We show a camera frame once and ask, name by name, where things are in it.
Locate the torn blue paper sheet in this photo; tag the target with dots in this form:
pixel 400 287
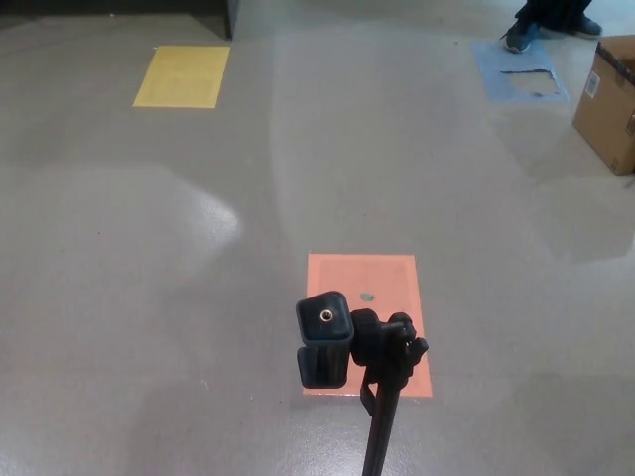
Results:
pixel 491 74

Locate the yellow paper sheet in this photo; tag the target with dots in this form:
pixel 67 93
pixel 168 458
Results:
pixel 183 77

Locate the small green round sticker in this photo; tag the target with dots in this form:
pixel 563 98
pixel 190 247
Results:
pixel 367 297

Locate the dark trousers of person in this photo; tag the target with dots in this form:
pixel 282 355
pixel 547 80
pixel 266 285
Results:
pixel 550 12

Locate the brown cardboard box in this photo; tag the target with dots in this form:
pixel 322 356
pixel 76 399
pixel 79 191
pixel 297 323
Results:
pixel 605 114

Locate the orange paper sheet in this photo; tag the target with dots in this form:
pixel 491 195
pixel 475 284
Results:
pixel 362 275

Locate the black phone tripod stand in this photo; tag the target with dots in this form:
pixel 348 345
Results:
pixel 325 342

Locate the dark furniture leg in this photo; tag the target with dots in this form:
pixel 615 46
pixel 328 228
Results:
pixel 228 20

